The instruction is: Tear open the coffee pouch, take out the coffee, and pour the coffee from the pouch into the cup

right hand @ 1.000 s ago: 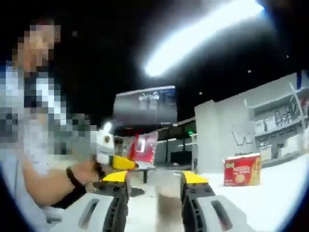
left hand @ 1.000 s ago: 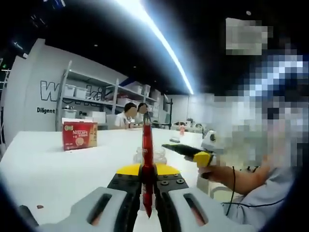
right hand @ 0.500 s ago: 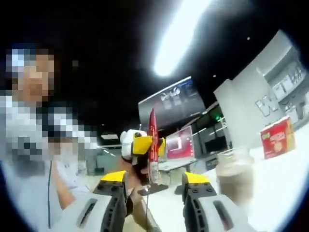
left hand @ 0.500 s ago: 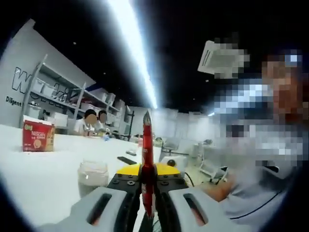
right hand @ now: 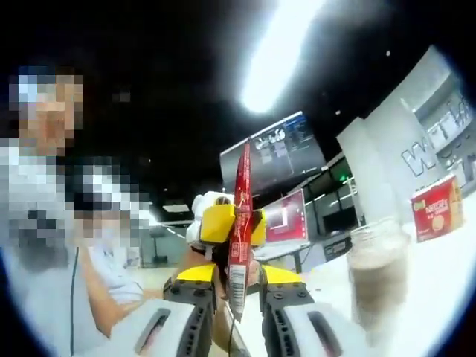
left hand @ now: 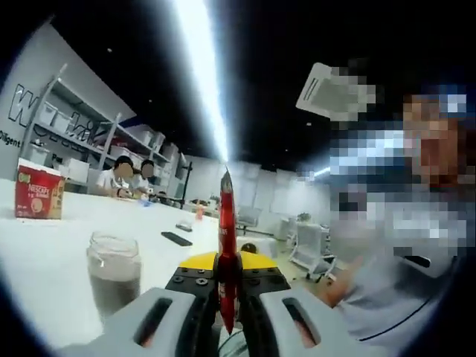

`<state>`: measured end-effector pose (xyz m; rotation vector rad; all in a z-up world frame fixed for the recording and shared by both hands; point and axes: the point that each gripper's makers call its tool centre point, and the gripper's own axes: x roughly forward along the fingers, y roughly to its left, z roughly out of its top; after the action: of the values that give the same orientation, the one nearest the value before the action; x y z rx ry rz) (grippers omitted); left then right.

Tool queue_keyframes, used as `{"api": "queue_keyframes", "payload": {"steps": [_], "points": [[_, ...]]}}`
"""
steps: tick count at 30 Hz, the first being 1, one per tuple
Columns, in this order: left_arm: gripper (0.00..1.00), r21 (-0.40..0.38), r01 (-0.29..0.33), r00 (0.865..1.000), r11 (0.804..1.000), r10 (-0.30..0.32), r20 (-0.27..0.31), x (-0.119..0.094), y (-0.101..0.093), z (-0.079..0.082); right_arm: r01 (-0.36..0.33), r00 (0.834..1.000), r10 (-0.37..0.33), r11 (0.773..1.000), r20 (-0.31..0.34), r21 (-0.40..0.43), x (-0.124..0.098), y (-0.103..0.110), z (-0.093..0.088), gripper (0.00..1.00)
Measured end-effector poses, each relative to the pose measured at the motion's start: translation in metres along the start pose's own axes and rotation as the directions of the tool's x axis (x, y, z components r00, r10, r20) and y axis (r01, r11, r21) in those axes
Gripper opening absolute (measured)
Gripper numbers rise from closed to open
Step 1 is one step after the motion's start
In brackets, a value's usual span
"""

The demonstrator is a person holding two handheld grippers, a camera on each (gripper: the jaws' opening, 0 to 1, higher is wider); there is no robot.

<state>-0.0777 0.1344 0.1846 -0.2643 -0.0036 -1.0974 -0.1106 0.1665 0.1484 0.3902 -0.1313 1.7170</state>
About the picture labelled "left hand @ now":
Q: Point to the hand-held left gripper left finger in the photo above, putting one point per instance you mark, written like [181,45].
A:
[122,327]

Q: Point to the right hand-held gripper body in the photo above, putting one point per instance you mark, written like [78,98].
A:
[266,247]

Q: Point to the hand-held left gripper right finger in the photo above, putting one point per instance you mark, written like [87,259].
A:
[327,334]

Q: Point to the red coffee pouch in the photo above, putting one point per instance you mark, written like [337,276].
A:
[227,238]

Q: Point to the clear glass cup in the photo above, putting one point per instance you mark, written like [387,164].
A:
[113,275]

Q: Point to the black smartphone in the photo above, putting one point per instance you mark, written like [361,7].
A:
[176,238]

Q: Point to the red coffee box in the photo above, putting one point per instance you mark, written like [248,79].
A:
[37,193]

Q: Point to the white office chair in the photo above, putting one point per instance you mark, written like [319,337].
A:
[312,245]

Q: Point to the potted green plant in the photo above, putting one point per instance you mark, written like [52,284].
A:
[304,215]

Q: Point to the person's grey shirt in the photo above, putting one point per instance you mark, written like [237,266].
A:
[390,308]

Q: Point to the small orange bottle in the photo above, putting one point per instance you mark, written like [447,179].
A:
[199,212]

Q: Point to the small grey object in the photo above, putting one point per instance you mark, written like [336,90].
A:
[184,225]

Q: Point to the white chest device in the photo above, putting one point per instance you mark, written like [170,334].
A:
[442,267]

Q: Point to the white ceiling air conditioner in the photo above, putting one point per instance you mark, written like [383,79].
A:
[312,93]

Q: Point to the group of white storage bins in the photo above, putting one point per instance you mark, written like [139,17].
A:
[78,169]

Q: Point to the long ceiling light strip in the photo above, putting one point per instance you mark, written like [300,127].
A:
[208,74]

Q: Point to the grey metal shelf rack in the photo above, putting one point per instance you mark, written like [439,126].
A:
[111,134]

